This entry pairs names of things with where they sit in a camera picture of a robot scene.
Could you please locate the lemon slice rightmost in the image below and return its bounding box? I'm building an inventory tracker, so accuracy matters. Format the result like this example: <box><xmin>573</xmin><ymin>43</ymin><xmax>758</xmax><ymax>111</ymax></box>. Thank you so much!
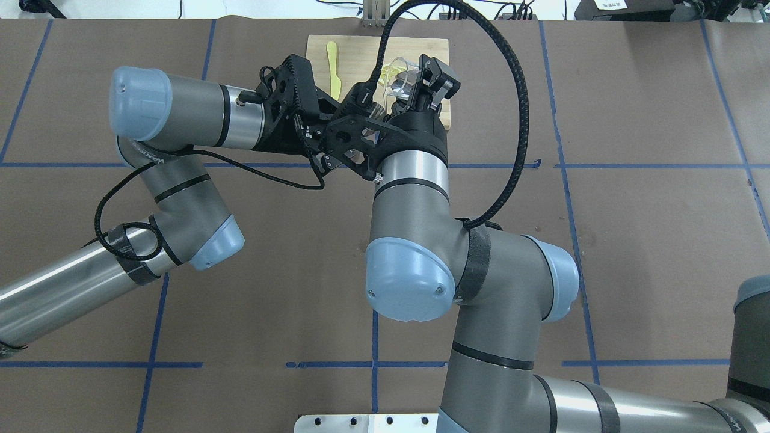
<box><xmin>378</xmin><ymin>64</ymin><xmax>402</xmax><ymax>86</ymax></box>

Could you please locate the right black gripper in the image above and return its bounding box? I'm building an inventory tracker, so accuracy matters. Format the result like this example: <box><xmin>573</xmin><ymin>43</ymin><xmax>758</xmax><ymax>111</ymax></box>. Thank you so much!
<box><xmin>319</xmin><ymin>57</ymin><xmax>460</xmax><ymax>180</ymax></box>

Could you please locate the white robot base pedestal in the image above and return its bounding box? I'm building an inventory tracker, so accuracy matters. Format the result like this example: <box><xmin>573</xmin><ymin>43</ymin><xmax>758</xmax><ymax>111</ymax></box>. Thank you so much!
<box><xmin>294</xmin><ymin>413</ymin><xmax>438</xmax><ymax>432</ymax></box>

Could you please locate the yellow plastic knife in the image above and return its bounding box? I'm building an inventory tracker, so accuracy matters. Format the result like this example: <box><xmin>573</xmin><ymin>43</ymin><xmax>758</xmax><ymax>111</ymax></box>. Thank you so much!
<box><xmin>325</xmin><ymin>41</ymin><xmax>343</xmax><ymax>101</ymax></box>

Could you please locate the clear glass measuring cup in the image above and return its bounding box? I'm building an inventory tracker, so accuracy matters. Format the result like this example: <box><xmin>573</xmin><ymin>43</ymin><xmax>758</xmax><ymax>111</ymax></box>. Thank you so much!
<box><xmin>379</xmin><ymin>57</ymin><xmax>419</xmax><ymax>106</ymax></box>

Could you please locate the bamboo cutting board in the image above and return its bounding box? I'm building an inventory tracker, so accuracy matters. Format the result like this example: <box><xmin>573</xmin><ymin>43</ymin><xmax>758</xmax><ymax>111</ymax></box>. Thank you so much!
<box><xmin>306</xmin><ymin>35</ymin><xmax>450</xmax><ymax>114</ymax></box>

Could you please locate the black box with label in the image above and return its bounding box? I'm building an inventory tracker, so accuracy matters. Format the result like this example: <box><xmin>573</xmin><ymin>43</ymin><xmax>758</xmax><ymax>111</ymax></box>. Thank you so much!
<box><xmin>574</xmin><ymin>1</ymin><xmax>676</xmax><ymax>22</ymax></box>

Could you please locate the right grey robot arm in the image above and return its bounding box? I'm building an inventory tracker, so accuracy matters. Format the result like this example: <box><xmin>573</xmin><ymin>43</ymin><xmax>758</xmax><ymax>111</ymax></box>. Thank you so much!
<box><xmin>326</xmin><ymin>55</ymin><xmax>768</xmax><ymax>432</ymax></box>

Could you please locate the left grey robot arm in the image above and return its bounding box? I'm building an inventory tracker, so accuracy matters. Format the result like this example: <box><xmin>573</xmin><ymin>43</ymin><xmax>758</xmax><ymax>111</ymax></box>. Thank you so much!
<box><xmin>2</xmin><ymin>55</ymin><xmax>339</xmax><ymax>358</ymax></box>

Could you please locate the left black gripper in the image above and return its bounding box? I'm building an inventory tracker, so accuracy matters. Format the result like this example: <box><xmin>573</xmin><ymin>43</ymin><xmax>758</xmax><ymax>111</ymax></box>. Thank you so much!
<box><xmin>256</xmin><ymin>54</ymin><xmax>339</xmax><ymax>156</ymax></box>

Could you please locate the aluminium frame post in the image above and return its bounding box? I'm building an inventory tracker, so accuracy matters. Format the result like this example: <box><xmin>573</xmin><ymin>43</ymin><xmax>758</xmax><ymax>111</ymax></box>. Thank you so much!
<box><xmin>361</xmin><ymin>0</ymin><xmax>392</xmax><ymax>28</ymax></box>

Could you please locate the steel double jigger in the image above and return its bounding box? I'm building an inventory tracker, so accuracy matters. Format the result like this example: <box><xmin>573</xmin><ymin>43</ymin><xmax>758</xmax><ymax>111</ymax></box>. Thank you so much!
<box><xmin>368</xmin><ymin>102</ymin><xmax>391</xmax><ymax>123</ymax></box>

